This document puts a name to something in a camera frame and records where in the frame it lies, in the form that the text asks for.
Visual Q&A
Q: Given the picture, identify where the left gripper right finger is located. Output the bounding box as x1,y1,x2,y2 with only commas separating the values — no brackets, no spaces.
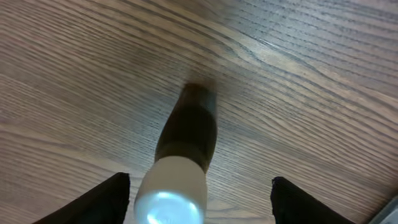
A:
271,177,353,224

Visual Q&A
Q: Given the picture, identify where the clear plastic container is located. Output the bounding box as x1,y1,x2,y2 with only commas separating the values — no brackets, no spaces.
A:
369,196,398,224

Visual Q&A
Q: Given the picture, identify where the dark bottle white cap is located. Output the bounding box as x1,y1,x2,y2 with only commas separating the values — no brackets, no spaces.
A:
134,83,218,224

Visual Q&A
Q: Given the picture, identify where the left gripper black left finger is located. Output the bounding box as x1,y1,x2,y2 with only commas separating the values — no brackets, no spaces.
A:
34,172,130,224

